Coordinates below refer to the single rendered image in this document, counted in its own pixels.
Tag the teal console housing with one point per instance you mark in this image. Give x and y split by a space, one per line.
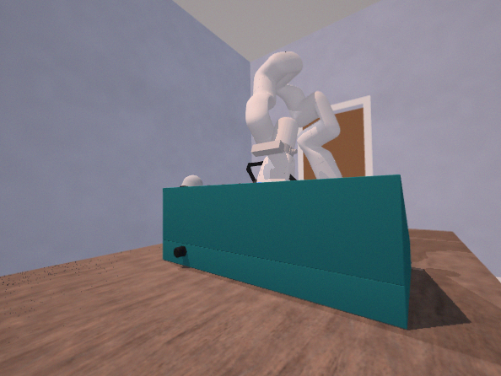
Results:
340 242

